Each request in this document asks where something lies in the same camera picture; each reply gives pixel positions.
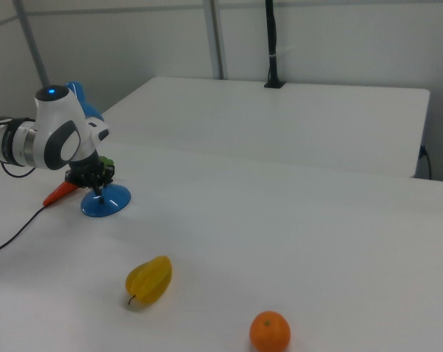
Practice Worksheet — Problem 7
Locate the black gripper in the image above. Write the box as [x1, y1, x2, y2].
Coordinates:
[64, 149, 117, 197]

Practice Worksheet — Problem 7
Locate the blue desk lamp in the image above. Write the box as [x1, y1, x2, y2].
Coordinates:
[65, 81, 132, 219]

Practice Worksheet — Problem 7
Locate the orange toy carrot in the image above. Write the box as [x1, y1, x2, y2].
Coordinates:
[43, 156, 115, 207]

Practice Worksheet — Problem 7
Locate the yellow toy starfruit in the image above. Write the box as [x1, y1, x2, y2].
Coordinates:
[124, 254, 174, 307]

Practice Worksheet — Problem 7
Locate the white adjacent table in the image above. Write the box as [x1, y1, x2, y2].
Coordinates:
[100, 76, 431, 180]

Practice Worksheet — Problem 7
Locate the orange toy tangerine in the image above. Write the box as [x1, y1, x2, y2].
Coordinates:
[249, 310, 292, 352]

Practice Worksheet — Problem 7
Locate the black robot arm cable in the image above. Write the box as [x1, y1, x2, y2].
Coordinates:
[0, 162, 37, 178]

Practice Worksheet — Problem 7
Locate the black lamp power cable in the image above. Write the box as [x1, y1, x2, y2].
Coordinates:
[0, 205, 49, 268]

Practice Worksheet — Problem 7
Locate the grey metal partition post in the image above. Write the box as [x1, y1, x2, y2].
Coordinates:
[12, 0, 51, 91]

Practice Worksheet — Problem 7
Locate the black camera pole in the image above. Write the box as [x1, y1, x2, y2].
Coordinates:
[263, 0, 287, 90]

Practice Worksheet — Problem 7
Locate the black hanging power cable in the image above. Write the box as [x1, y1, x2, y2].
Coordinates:
[419, 144, 433, 181]

